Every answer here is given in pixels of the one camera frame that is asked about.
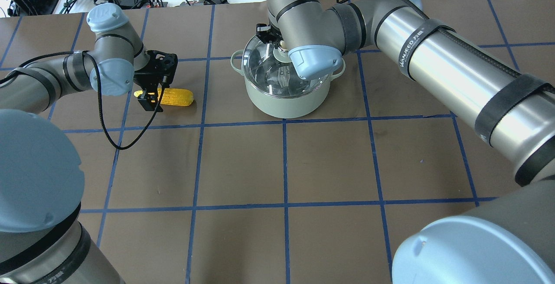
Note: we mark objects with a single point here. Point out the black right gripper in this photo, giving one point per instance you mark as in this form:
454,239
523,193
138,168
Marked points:
269,38

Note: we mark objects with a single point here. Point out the pale green cooking pot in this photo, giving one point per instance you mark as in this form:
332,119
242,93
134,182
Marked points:
285,108

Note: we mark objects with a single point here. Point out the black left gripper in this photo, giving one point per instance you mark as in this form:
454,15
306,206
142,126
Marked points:
146,83

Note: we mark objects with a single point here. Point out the glass pot lid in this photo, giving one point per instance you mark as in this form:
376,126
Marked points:
270,76

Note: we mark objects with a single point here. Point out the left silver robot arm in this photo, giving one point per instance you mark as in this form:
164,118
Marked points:
42,184

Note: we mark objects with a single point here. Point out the yellow corn cob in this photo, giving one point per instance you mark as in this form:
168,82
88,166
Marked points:
175,97

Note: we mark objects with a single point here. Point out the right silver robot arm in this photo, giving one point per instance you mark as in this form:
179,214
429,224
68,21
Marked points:
323,199

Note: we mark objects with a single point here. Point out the brown gridded table mat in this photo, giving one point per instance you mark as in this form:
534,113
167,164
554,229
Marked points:
509,240

